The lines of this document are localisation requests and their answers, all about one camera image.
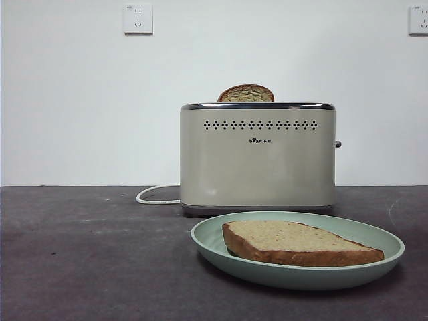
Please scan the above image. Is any pale green plate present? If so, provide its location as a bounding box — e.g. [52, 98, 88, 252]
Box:
[190, 210, 406, 292]

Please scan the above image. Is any large bread slice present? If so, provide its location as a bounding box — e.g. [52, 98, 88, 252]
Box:
[221, 219, 386, 268]

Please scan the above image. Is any cream two-slot toaster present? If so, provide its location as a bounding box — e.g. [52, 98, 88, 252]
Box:
[179, 102, 343, 218]

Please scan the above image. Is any small dark-crusted bread slice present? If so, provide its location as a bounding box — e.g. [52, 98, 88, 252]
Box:
[217, 84, 276, 103]

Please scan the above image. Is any white toaster power cord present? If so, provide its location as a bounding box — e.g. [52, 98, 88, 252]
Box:
[135, 185, 183, 206]

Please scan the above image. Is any white wall socket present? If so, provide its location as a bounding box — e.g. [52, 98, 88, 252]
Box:
[408, 5, 428, 37]
[123, 3, 154, 36]

